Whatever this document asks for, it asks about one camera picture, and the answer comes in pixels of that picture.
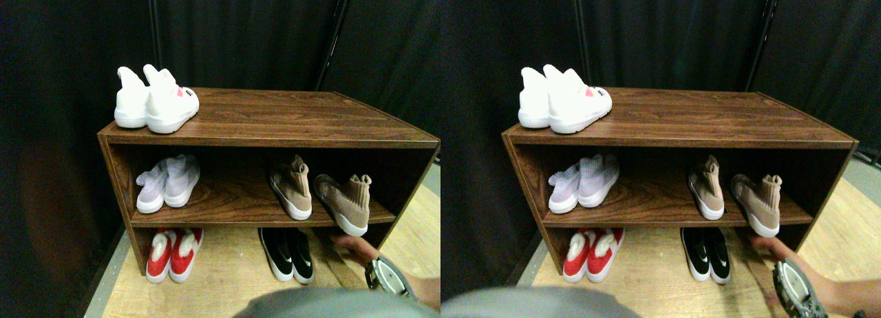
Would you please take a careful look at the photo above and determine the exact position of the beige shoe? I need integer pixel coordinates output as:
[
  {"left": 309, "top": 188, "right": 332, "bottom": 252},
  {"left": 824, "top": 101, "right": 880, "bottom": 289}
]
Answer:
[
  {"left": 731, "top": 173, "right": 783, "bottom": 237},
  {"left": 269, "top": 155, "right": 312, "bottom": 220},
  {"left": 688, "top": 155, "right": 725, "bottom": 220},
  {"left": 315, "top": 173, "right": 372, "bottom": 237}
]

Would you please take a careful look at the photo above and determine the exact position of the lilac shoe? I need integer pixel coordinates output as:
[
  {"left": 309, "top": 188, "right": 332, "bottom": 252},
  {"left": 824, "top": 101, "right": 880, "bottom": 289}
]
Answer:
[
  {"left": 136, "top": 162, "right": 168, "bottom": 214},
  {"left": 549, "top": 162, "right": 581, "bottom": 214},
  {"left": 578, "top": 154, "right": 620, "bottom": 208},
  {"left": 164, "top": 154, "right": 201, "bottom": 208}
]

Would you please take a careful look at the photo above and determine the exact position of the curtain stand pole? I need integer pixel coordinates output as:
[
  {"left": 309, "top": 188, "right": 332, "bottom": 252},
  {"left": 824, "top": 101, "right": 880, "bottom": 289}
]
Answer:
[
  {"left": 315, "top": 0, "right": 352, "bottom": 92},
  {"left": 147, "top": 0, "right": 164, "bottom": 70},
  {"left": 743, "top": 0, "right": 782, "bottom": 93}
]

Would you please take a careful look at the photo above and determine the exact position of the white shoe with red mark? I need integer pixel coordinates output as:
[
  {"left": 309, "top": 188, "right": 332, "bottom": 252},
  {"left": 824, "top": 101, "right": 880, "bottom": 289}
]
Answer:
[
  {"left": 543, "top": 65, "right": 613, "bottom": 134},
  {"left": 142, "top": 64, "right": 200, "bottom": 134}
]

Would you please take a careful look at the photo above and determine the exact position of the person's hand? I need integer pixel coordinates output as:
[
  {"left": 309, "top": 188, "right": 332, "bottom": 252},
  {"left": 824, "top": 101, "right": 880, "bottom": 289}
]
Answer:
[
  {"left": 749, "top": 234, "right": 803, "bottom": 274},
  {"left": 330, "top": 234, "right": 381, "bottom": 267}
]

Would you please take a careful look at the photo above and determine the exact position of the brown shoe rack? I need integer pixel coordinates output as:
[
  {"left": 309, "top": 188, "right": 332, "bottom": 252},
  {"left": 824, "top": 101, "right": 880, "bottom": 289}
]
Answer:
[
  {"left": 502, "top": 88, "right": 859, "bottom": 274},
  {"left": 98, "top": 88, "right": 441, "bottom": 274}
]

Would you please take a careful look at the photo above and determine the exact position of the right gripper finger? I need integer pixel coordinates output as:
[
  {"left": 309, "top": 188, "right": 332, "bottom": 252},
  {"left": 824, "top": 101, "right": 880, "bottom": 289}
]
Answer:
[
  {"left": 365, "top": 256, "right": 416, "bottom": 299},
  {"left": 772, "top": 258, "right": 829, "bottom": 318}
]

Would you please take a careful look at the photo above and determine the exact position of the black shoe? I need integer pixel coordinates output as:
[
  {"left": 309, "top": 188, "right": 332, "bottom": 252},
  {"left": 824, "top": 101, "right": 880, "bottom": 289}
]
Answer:
[
  {"left": 259, "top": 228, "right": 295, "bottom": 282},
  {"left": 681, "top": 227, "right": 712, "bottom": 282},
  {"left": 288, "top": 228, "right": 315, "bottom": 285},
  {"left": 707, "top": 227, "right": 733, "bottom": 285}
]

